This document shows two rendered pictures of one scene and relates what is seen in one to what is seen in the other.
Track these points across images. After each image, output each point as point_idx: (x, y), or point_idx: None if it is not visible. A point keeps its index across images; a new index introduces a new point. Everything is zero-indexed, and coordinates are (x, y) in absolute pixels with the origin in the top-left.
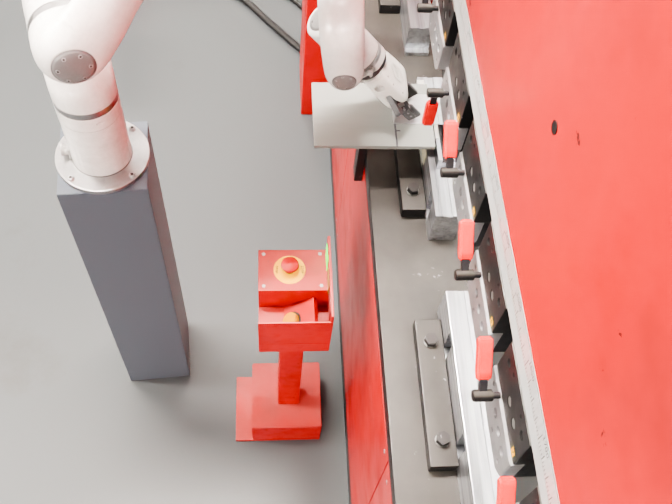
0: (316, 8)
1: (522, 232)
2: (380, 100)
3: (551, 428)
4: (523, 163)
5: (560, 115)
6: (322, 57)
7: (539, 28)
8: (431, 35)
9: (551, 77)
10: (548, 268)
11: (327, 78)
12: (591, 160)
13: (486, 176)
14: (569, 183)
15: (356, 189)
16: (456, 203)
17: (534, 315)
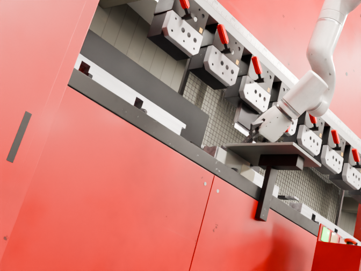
0: (317, 75)
1: (344, 111)
2: (281, 135)
3: None
4: (338, 93)
5: (347, 70)
6: (333, 93)
7: (333, 53)
8: (251, 98)
9: (341, 63)
10: (355, 108)
11: (328, 107)
12: (358, 72)
13: (322, 115)
14: (354, 82)
15: (244, 250)
16: (309, 146)
17: (355, 125)
